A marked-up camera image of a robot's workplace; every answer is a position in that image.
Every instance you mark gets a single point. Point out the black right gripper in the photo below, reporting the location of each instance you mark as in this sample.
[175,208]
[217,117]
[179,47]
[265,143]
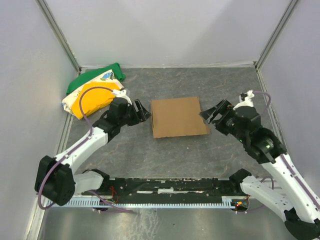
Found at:
[222,114]

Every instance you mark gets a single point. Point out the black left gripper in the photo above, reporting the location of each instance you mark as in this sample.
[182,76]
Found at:
[136,113]

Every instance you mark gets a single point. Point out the brown cardboard box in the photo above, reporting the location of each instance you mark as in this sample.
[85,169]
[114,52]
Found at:
[177,117]

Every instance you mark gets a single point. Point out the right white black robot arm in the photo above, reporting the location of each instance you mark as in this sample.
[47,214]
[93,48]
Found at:
[299,206]

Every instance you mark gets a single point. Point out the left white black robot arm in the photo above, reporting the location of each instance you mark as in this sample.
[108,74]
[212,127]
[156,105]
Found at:
[56,177]

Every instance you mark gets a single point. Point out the white patterned cloth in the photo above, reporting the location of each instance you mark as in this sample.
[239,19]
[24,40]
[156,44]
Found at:
[69,99]

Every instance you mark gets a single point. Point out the yellow cloth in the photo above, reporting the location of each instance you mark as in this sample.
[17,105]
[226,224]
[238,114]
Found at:
[94,99]

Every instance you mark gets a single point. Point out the green cloth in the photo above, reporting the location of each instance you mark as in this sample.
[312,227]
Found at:
[90,75]

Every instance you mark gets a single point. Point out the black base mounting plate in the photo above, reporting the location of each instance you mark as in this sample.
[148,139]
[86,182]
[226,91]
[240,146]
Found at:
[168,190]

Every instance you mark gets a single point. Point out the metal front shelf sheet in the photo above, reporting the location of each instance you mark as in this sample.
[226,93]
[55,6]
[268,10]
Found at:
[162,224]

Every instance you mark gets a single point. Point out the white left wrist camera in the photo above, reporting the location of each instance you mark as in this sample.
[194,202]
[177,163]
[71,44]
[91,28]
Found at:
[122,94]

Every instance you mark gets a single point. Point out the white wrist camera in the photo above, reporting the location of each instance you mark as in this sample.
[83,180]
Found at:
[245,100]
[122,94]

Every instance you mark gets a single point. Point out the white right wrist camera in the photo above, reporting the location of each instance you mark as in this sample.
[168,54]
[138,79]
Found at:
[245,100]

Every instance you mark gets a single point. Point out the aluminium front rail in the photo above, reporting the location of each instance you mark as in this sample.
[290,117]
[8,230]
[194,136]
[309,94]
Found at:
[263,189]

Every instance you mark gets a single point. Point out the light blue cable duct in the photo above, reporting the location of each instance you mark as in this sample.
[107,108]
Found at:
[95,202]

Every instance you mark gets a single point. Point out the right aluminium corner post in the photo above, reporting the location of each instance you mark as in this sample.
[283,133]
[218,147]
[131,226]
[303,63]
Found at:
[289,10]

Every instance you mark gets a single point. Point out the aluminium corner post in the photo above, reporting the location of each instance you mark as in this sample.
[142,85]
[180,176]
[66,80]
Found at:
[289,10]
[46,11]

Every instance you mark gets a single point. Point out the left aluminium corner post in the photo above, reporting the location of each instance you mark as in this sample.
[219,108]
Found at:
[46,11]

